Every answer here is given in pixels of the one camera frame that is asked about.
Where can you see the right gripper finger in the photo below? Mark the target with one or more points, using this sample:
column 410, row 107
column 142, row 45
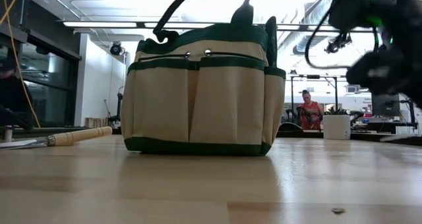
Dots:
column 369, row 75

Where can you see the white pot with green plant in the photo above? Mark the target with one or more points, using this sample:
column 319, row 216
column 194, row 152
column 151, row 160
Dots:
column 336, row 128

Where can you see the black background rig stand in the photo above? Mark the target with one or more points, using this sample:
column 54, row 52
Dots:
column 291, row 95

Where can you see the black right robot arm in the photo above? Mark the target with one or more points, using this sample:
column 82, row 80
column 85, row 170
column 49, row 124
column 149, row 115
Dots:
column 395, row 10

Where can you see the black round hanging lamp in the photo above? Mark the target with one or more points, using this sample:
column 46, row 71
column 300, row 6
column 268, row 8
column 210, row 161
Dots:
column 116, row 48

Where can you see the overhead light beam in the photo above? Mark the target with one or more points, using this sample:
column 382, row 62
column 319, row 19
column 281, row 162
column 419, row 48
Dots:
column 99, row 24

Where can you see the wooden crate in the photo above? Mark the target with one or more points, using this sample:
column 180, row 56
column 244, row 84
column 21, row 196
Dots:
column 95, row 122

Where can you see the black background desk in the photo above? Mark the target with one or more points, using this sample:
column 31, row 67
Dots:
column 385, row 126

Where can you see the beige green gardening bag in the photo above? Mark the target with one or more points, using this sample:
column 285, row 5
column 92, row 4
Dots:
column 214, row 102

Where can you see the person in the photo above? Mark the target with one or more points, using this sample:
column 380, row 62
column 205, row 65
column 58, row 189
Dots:
column 13, row 95
column 311, row 113

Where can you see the black computer monitor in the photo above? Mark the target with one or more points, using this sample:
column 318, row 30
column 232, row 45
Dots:
column 385, row 110

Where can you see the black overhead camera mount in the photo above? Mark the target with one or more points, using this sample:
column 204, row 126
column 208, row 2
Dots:
column 336, row 44

